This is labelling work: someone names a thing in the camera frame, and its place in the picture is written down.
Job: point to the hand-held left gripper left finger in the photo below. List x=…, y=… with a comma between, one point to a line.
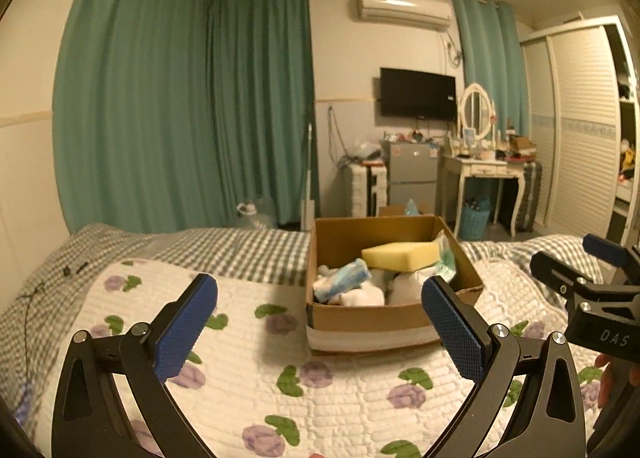
x=185, y=333

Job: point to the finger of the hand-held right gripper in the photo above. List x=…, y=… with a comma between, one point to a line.
x=555, y=270
x=605, y=245

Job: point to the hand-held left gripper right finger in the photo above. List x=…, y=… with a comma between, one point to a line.
x=452, y=333

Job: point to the white green face towel packet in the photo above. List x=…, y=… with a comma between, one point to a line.
x=445, y=258

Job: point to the brown cardboard box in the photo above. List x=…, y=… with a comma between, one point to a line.
x=365, y=320

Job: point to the yellow sponge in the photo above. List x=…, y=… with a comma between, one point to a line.
x=400, y=255

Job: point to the person's right hand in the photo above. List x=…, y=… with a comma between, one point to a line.
x=606, y=380

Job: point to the white floral quilt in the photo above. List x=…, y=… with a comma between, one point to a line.
x=250, y=348

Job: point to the dark suitcase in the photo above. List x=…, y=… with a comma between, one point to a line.
x=530, y=198

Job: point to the blue plastic basket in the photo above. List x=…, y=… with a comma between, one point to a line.
x=475, y=220

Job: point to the white louvered wardrobe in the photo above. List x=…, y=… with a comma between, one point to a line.
x=580, y=128

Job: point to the white dressing table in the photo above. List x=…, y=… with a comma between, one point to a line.
x=480, y=169

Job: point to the brown box on dresser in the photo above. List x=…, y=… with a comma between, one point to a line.
x=521, y=145

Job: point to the cardboard box with blue tissue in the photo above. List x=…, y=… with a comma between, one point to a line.
x=412, y=209

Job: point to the clear water jug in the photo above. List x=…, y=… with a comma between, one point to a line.
x=255, y=215

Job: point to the silver small fridge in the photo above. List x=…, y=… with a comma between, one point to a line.
x=410, y=173

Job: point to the white suitcase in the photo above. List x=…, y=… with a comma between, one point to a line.
x=365, y=188

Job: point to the white oval mirror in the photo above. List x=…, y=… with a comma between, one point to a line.
x=477, y=110

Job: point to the white mop pole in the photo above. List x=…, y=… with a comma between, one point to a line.
x=308, y=178

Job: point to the clear plastic bag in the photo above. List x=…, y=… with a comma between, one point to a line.
x=366, y=150

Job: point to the teal curtain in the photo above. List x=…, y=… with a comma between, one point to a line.
x=492, y=63
x=135, y=88
x=265, y=103

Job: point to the white air conditioner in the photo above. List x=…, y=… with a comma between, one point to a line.
x=402, y=8

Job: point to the small picture frame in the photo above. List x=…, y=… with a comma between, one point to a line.
x=469, y=135

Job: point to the black wall television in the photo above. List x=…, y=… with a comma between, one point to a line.
x=417, y=94

